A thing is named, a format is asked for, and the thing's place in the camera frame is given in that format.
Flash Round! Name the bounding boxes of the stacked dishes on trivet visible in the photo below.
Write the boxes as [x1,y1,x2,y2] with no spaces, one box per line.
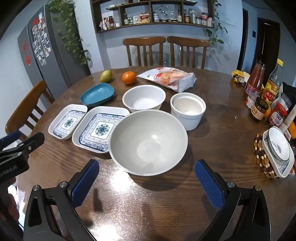
[262,126,295,178]

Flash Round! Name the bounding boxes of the large grey bowl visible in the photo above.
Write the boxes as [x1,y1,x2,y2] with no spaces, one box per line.
[109,110,188,176]

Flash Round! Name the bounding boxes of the deep white ramekin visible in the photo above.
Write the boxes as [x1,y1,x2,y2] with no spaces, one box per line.
[170,92,206,131]

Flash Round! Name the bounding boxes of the wooden wall shelf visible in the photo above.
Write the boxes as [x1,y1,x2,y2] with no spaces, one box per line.
[90,0,215,33]

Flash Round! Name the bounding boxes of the green pear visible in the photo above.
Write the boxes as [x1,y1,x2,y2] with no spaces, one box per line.
[100,70,113,83]

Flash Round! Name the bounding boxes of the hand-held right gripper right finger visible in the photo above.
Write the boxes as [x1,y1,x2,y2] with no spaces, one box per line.
[195,159,271,241]

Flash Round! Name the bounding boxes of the yellow-capped oil bottle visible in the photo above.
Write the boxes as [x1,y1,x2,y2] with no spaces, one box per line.
[261,58,284,106]

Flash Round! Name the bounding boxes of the trailing green vine plant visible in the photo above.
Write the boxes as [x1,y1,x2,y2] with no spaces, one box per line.
[203,0,228,44]
[47,0,92,67]

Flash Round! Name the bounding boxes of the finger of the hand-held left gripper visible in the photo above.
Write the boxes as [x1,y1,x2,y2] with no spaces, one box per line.
[0,131,21,149]
[0,132,45,163]

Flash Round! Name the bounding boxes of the orange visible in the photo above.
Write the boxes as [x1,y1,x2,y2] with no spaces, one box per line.
[122,71,137,85]

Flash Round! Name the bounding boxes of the brown sauce jar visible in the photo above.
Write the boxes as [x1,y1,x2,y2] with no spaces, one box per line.
[250,97,270,121]

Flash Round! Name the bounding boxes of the white bowl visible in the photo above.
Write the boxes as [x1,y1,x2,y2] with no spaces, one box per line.
[122,85,166,113]

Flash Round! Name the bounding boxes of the blue dish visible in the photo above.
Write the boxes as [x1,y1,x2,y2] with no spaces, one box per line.
[80,83,115,107]

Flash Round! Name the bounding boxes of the cake roll snack bag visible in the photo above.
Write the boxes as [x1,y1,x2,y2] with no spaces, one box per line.
[137,67,197,93]

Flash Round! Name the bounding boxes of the row of shelf condiment bottles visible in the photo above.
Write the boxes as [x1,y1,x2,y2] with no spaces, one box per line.
[100,9,214,30]

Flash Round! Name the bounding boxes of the group of fridge photo magnets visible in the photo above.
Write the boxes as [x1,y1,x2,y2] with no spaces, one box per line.
[31,11,52,66]

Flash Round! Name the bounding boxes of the dark wooden door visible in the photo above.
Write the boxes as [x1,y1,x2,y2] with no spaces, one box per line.
[250,17,281,75]

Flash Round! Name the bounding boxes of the red-lidded jar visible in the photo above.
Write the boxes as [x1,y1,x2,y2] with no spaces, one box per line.
[268,102,288,128]

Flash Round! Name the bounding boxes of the small white-labelled jar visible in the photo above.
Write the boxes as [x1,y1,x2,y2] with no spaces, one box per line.
[245,93,257,109]

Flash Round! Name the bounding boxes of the small patterned square plate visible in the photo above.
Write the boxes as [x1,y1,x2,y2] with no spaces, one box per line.
[48,104,88,140]

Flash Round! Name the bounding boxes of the wooden bead trivet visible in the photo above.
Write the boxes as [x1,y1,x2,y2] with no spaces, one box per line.
[253,132,279,179]

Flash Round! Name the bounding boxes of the large patterned square plate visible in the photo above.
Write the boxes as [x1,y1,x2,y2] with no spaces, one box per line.
[72,106,130,154]

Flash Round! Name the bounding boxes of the wooden chair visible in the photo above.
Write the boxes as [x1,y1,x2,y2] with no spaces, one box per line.
[167,36,210,69]
[5,80,56,142]
[122,36,166,67]

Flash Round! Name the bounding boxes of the red sauce bottle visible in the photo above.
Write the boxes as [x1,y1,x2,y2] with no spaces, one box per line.
[243,60,266,99]

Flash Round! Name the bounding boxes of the black snack bag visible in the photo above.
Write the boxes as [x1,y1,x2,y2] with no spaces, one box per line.
[281,82,296,110]

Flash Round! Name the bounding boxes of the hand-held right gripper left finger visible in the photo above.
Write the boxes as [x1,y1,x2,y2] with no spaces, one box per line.
[23,159,100,241]

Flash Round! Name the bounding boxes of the grey refrigerator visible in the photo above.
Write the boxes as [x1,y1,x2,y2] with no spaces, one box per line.
[17,5,92,100]

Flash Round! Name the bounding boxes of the yellow snack packet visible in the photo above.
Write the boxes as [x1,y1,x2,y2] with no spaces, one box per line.
[232,70,250,87]

